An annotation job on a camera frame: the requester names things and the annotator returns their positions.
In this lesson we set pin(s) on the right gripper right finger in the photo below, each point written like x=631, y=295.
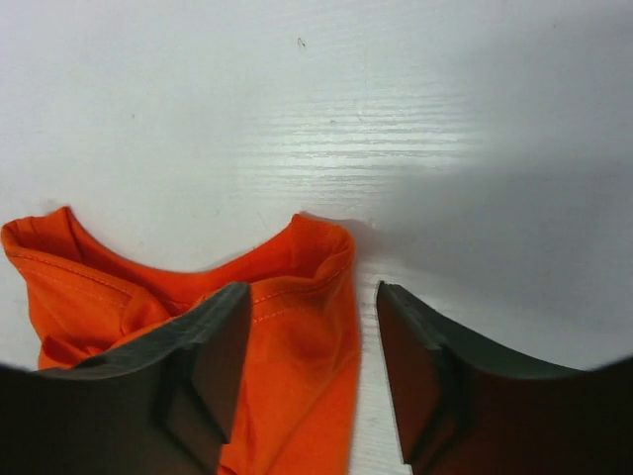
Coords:
x=465, y=404

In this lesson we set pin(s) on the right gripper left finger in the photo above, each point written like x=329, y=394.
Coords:
x=162, y=403

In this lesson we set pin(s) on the orange t shirt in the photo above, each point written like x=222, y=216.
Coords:
x=296, y=408

